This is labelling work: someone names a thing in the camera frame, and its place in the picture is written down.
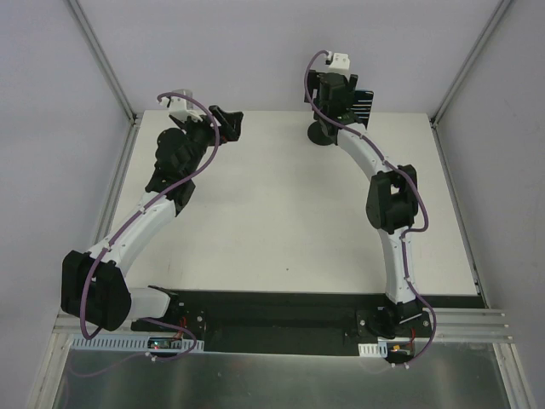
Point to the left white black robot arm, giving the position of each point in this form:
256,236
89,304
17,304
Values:
93,286

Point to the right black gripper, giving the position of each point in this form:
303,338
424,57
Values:
355,104

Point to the white cable duct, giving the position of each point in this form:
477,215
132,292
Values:
373,350
116,343

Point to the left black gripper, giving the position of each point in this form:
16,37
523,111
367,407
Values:
217,125

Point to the right aluminium frame post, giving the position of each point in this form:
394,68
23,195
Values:
491,25

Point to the right white cable duct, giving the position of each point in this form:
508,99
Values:
373,350

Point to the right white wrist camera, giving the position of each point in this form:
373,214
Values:
338,63

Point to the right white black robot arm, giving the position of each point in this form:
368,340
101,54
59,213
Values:
392,202

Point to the blue edged black phone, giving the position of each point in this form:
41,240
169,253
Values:
362,104

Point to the black round stand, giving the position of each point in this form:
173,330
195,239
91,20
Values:
322,134

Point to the left white cable duct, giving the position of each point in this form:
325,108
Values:
116,343

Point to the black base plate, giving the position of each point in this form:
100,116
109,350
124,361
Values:
288,322

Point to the left aluminium frame post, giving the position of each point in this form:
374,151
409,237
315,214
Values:
100,58

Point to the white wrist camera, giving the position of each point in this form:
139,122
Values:
338,63
181,104

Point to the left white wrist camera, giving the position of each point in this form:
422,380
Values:
181,104

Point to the aluminium frame post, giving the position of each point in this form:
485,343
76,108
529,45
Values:
491,25
100,58

